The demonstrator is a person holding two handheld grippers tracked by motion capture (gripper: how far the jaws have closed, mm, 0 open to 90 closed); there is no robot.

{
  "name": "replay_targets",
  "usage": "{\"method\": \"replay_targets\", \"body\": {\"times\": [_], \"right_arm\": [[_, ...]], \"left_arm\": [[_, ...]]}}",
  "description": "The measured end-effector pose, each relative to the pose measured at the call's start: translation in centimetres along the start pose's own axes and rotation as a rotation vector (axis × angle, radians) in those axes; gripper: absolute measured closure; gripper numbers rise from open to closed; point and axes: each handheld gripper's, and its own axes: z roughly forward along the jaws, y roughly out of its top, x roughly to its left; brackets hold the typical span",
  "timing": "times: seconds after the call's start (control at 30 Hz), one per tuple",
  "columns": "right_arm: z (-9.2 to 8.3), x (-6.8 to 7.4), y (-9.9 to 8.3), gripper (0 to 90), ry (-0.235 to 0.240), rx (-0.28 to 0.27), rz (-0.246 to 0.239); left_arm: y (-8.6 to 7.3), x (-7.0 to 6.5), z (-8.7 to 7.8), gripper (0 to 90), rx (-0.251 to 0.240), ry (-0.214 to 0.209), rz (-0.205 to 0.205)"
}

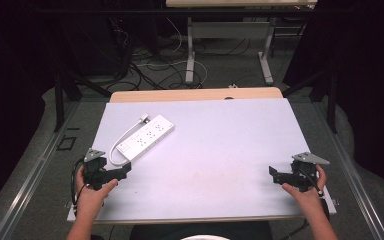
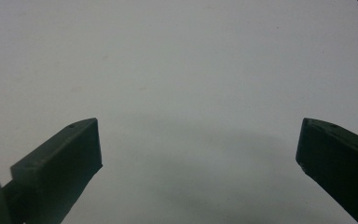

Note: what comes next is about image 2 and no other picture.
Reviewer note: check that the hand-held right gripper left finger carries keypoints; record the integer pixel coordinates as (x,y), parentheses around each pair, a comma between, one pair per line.
(59,168)

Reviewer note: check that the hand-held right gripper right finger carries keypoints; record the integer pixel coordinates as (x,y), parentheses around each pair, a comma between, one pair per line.
(338,161)

